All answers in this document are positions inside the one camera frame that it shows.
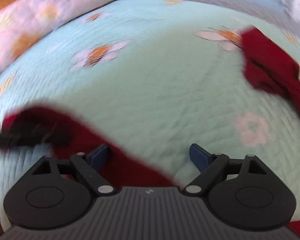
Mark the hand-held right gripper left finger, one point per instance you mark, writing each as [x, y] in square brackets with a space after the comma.
[100, 155]

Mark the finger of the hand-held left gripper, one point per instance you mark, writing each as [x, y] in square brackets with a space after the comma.
[14, 138]

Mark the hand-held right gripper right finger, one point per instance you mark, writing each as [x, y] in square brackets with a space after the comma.
[198, 156]

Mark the red knit garment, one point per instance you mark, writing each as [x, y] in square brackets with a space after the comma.
[130, 162]

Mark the mint quilted bedspread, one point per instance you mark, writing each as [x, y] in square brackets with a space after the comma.
[152, 92]

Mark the floral long pillow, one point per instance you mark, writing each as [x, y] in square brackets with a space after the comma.
[39, 17]

